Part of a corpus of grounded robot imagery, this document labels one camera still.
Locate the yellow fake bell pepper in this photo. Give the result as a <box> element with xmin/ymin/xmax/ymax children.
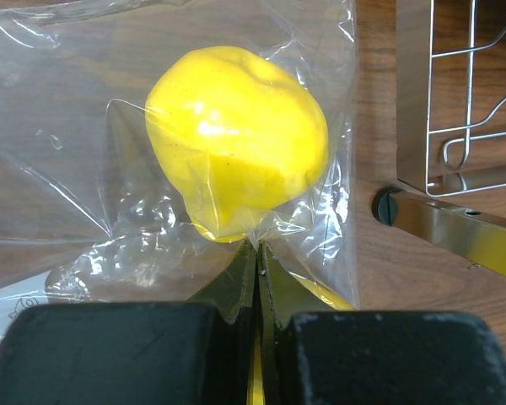
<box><xmin>144</xmin><ymin>46</ymin><xmax>329</xmax><ymax>243</ymax></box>

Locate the metal dish rack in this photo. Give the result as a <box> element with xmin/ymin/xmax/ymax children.
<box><xmin>372</xmin><ymin>1</ymin><xmax>506</xmax><ymax>277</ymax></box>

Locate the clear zip top bag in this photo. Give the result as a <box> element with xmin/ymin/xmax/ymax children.
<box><xmin>0</xmin><ymin>1</ymin><xmax>359</xmax><ymax>342</ymax></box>

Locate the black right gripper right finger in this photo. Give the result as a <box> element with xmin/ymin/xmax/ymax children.
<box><xmin>257</xmin><ymin>245</ymin><xmax>506</xmax><ymax>404</ymax></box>

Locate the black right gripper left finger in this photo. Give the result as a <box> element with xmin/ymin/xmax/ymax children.
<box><xmin>0</xmin><ymin>242</ymin><xmax>256</xmax><ymax>404</ymax></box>

